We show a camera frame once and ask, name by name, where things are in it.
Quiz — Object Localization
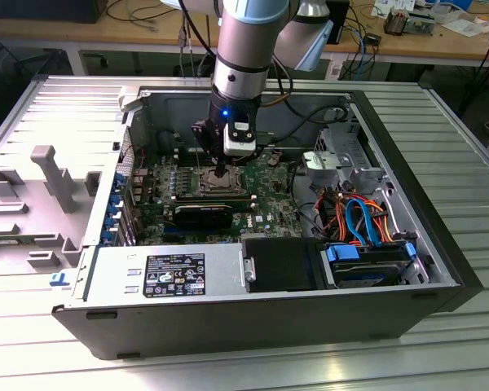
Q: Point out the orange wire bundle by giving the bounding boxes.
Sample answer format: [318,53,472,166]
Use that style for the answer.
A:
[318,191,397,245]

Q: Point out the hard disk in blue carrier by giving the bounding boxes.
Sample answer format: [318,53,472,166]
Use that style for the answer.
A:
[319,239,419,289]

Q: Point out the tall black box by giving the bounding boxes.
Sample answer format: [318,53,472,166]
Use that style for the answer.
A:
[328,0,350,45]

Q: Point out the black desktop computer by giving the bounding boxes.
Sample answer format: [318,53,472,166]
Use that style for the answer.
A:
[0,0,107,24]

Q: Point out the green motherboard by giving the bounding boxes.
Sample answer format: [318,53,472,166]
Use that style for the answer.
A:
[130,147,309,246]

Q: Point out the black drive bay cover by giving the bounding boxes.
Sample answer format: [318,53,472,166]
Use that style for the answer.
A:
[243,236,328,294]

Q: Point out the black graphics card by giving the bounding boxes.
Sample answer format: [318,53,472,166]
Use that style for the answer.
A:
[173,202,234,230]

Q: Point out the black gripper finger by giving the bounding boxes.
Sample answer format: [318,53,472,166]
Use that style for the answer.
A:
[231,144,267,168]
[189,119,230,181]

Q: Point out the blue flat wire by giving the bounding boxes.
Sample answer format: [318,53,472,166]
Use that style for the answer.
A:
[344,196,388,248]

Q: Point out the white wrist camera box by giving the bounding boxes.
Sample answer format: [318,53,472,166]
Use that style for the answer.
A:
[222,117,257,158]

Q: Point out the white papers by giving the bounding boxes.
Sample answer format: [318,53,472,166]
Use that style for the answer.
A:
[439,10,489,38]

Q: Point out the silver CPU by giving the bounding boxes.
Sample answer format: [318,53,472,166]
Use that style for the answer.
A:
[205,170,234,191]

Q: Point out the CPU socket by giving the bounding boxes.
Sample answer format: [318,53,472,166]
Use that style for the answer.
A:
[195,165,245,195]

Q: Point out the grey parts rack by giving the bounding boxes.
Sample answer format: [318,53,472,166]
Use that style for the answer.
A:
[0,144,104,279]

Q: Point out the silver power supply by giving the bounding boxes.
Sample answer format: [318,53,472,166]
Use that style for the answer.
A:
[83,243,246,303]

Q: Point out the white case latch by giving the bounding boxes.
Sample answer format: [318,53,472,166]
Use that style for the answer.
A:
[117,84,144,114]

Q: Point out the green circuit device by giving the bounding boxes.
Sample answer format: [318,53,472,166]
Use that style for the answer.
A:
[405,11,437,36]

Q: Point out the silver metal drive cage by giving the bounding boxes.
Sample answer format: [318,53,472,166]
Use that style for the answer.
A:
[315,106,394,196]

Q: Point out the black open PC case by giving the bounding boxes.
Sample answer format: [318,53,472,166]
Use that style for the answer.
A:
[51,83,485,362]

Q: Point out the wooden desk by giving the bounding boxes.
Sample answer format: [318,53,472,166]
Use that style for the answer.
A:
[0,0,489,68]

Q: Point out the brown transformer coil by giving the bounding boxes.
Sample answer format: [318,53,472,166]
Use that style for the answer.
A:
[383,8,411,37]

